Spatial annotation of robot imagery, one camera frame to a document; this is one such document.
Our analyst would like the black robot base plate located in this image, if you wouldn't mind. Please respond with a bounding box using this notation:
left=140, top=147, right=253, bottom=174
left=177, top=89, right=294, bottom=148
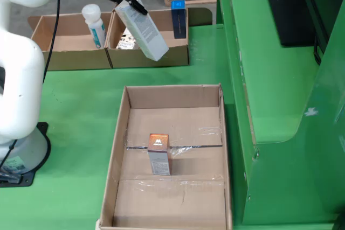
left=0, top=121, right=52, bottom=187

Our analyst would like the long black cable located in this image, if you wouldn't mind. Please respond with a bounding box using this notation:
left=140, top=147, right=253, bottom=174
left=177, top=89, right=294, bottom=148
left=0, top=0, right=63, bottom=185

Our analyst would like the large shallow cardboard tray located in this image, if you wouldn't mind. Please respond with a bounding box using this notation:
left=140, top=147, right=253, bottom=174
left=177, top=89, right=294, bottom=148
left=95, top=83, right=233, bottom=230

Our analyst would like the black cabinet cable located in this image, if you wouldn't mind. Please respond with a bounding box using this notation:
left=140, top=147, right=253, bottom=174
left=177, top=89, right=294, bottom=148
left=312, top=36, right=323, bottom=65

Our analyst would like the copper topped carton box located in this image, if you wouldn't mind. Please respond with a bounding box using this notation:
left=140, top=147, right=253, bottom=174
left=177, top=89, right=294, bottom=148
left=147, top=133, right=173, bottom=176

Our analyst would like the tall white carton box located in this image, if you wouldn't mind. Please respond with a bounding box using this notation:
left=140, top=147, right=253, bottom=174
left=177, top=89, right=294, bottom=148
left=114, top=0, right=170, bottom=62

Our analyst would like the white plastic bottle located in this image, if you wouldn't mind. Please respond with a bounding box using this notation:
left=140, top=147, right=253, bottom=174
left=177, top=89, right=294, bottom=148
left=81, top=3, right=106, bottom=50

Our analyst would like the dark blue carton box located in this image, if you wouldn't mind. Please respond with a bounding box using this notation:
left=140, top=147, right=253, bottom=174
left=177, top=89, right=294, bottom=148
left=170, top=0, right=187, bottom=39

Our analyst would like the green metal cabinet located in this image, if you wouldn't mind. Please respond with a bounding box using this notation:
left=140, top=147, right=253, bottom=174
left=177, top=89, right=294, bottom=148
left=215, top=0, right=345, bottom=230

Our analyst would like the white box with dark print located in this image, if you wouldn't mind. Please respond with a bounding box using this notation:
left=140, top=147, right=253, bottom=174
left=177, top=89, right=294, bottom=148
left=115, top=32, right=141, bottom=50

